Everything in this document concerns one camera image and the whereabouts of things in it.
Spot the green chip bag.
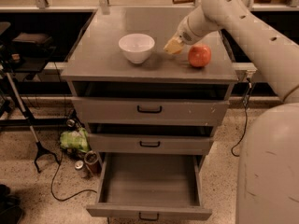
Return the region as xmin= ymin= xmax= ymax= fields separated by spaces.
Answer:
xmin=60 ymin=128 xmax=91 ymax=153

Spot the black power cable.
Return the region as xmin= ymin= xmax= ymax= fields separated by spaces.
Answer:
xmin=230 ymin=77 xmax=253 ymax=158

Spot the wooden stick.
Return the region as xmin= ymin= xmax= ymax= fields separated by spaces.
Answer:
xmin=172 ymin=0 xmax=194 ymax=4

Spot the red apple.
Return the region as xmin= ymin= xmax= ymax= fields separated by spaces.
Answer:
xmin=188 ymin=44 xmax=211 ymax=67

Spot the brown tin can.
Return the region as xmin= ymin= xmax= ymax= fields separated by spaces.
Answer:
xmin=84 ymin=151 xmax=100 ymax=175

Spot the black floor cable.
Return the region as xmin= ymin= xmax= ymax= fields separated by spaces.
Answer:
xmin=50 ymin=152 xmax=98 ymax=203

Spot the grey top drawer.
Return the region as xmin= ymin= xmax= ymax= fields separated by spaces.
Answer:
xmin=72 ymin=97 xmax=228 ymax=126

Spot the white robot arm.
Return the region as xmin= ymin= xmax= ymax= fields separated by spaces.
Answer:
xmin=164 ymin=0 xmax=299 ymax=224

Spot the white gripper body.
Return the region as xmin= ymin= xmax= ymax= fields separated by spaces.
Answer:
xmin=175 ymin=7 xmax=219 ymax=45

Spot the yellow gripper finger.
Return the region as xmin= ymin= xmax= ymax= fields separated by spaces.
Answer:
xmin=164 ymin=36 xmax=184 ymax=54

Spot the black side shelf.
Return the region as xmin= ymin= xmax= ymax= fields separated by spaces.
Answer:
xmin=0 ymin=21 xmax=56 ymax=73

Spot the grey open bottom drawer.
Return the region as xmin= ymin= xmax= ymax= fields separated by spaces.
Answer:
xmin=87 ymin=153 xmax=212 ymax=221

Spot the white ceramic bowl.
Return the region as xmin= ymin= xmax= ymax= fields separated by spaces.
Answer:
xmin=119 ymin=34 xmax=155 ymax=64

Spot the silver soda can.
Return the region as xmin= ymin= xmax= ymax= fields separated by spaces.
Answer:
xmin=75 ymin=161 xmax=89 ymax=178

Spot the grey middle drawer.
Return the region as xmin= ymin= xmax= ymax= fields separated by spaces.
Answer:
xmin=89 ymin=133 xmax=213 ymax=155

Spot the black reacher grabber tool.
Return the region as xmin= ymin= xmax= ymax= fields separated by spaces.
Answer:
xmin=5 ymin=72 xmax=60 ymax=173

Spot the grey drawer cabinet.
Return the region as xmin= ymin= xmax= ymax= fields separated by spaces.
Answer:
xmin=61 ymin=6 xmax=239 ymax=170

